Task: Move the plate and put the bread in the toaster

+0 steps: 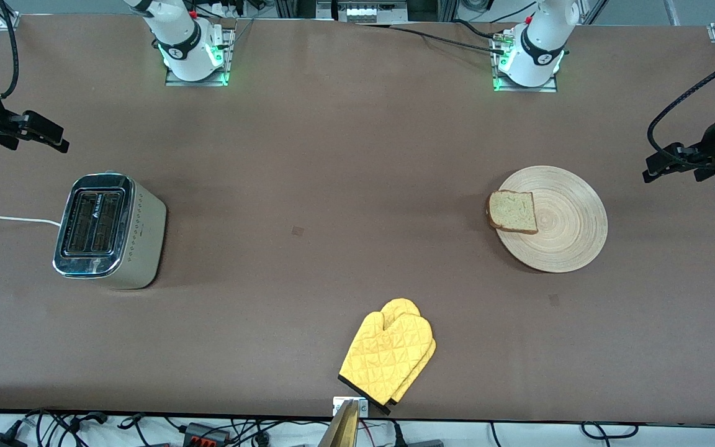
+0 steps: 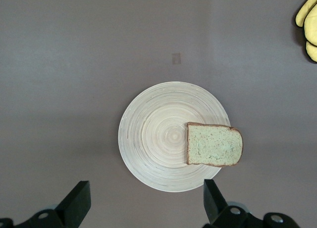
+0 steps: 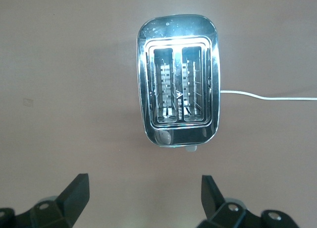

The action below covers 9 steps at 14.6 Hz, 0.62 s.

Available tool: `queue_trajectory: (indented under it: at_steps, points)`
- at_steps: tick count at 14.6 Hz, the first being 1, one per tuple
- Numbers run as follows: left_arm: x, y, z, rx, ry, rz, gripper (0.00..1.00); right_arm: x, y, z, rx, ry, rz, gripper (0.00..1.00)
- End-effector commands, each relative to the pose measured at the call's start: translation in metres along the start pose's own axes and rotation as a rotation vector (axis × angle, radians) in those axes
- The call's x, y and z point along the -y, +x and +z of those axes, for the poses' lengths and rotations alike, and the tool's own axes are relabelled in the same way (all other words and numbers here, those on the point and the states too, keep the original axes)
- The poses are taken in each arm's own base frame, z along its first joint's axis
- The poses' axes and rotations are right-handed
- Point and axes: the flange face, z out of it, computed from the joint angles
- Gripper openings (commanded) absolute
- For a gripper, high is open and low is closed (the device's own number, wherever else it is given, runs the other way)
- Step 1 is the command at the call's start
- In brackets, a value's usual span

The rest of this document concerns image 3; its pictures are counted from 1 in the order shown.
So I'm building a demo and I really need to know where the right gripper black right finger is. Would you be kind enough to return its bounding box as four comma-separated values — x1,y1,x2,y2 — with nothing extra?
198,174,301,228

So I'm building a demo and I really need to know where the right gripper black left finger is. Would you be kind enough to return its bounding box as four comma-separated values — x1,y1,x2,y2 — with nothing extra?
0,173,89,228

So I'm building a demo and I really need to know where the chrome two-slot toaster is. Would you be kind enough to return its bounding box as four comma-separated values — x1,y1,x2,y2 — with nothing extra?
136,14,221,152

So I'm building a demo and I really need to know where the white toaster power cable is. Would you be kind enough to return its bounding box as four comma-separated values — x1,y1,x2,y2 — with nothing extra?
219,89,317,102

